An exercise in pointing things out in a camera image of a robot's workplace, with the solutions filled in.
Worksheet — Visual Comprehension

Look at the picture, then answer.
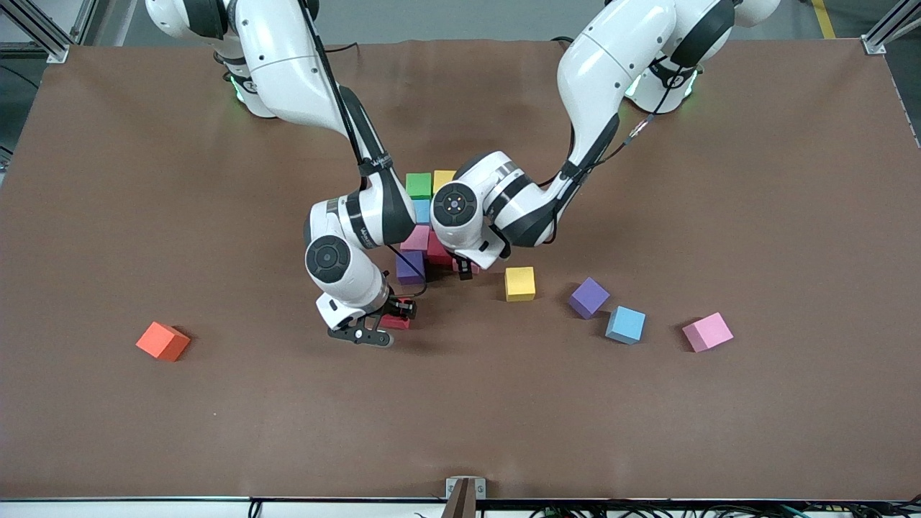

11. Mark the red foam cube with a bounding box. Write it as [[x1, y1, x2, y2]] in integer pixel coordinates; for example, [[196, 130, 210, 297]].
[[427, 230, 455, 269], [379, 298, 412, 331]]

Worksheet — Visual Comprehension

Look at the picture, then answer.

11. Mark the purple foam cube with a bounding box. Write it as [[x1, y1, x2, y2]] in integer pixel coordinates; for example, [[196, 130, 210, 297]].
[[567, 277, 611, 320], [395, 250, 427, 286]]

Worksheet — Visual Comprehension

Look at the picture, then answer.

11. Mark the brown table cover sheet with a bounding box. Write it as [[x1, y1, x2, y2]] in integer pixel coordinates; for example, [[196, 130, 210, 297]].
[[0, 37, 921, 502]]

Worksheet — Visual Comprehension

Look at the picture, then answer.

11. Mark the orange foam cube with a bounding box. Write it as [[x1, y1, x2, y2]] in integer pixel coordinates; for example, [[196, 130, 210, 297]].
[[135, 321, 191, 363]]

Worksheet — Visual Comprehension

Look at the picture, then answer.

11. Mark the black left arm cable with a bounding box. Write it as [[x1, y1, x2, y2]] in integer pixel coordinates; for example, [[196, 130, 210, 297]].
[[543, 65, 702, 189]]

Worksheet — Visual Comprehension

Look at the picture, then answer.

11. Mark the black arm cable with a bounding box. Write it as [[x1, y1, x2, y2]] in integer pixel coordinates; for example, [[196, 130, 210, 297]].
[[297, 0, 430, 297], [543, 65, 702, 189]]

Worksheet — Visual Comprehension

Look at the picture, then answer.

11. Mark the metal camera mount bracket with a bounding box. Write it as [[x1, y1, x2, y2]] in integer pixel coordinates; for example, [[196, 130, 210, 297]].
[[443, 476, 486, 518]]

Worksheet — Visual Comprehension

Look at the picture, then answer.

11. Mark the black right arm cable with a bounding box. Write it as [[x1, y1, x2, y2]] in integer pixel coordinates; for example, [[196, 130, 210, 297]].
[[297, 0, 430, 297]]

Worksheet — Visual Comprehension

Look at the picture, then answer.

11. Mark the aluminium frame post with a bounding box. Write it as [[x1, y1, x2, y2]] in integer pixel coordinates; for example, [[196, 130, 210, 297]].
[[0, 0, 98, 64], [861, 0, 921, 55]]

